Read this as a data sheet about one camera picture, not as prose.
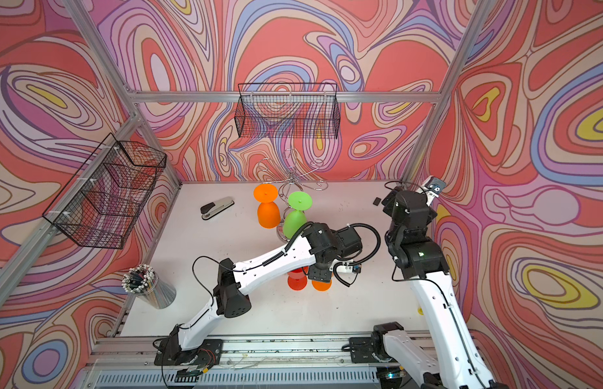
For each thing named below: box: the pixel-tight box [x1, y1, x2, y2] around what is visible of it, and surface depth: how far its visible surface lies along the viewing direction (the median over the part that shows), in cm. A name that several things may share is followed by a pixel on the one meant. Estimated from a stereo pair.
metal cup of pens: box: [121, 264, 177, 310], surface depth 74 cm
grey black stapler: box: [200, 196, 236, 220], surface depth 108 cm
